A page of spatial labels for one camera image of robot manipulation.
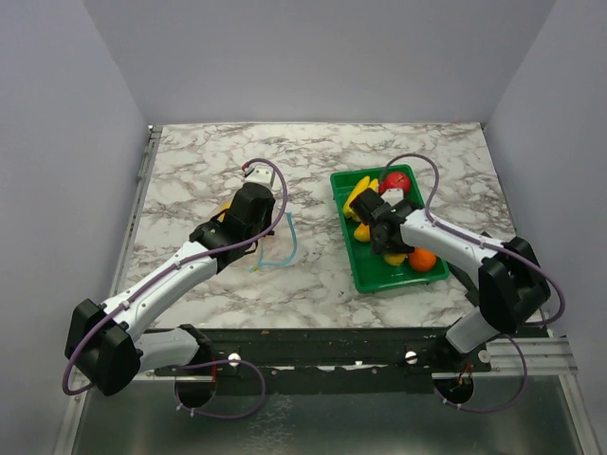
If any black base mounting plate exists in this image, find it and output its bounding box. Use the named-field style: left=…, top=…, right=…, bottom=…
left=154, top=328, right=490, bottom=395

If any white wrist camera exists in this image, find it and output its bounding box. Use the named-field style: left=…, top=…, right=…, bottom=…
left=243, top=163, right=276, bottom=190
left=380, top=188, right=406, bottom=206

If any green plastic tray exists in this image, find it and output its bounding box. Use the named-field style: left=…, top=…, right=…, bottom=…
left=330, top=167, right=450, bottom=293

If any orange fruit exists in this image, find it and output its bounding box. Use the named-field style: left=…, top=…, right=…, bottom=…
left=408, top=247, right=437, bottom=273

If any clear zip bag teal zipper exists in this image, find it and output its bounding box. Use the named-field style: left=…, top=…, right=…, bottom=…
left=230, top=210, right=298, bottom=273

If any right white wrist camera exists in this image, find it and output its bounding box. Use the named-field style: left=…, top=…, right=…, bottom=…
left=380, top=188, right=406, bottom=206

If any red apple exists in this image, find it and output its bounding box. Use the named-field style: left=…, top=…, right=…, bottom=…
left=382, top=172, right=411, bottom=194

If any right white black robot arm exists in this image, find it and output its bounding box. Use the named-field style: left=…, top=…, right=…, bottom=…
left=351, top=190, right=550, bottom=371

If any yellow banana bunch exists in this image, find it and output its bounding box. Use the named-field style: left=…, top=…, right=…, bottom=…
left=341, top=175, right=371, bottom=221

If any yellow peach with leaf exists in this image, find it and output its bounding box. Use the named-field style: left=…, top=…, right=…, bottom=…
left=217, top=202, right=231, bottom=223

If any aluminium frame rail left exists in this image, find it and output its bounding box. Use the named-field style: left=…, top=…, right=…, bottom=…
left=108, top=125, right=163, bottom=297

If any aluminium frame rail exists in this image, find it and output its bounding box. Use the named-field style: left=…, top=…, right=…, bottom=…
left=422, top=337, right=579, bottom=379
left=108, top=125, right=163, bottom=297

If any black digital scale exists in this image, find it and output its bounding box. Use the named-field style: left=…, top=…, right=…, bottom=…
left=447, top=234, right=503, bottom=293

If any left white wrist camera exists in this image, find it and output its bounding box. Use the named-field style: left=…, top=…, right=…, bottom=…
left=243, top=163, right=276, bottom=190

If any yellow lemon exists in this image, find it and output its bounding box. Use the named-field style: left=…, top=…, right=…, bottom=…
left=383, top=253, right=408, bottom=266

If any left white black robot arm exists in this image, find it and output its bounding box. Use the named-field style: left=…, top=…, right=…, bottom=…
left=65, top=183, right=277, bottom=396

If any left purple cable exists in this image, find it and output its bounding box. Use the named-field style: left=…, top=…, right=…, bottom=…
left=63, top=158, right=289, bottom=421

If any aluminium frame rail right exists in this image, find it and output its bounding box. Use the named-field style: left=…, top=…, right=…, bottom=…
left=422, top=337, right=579, bottom=379

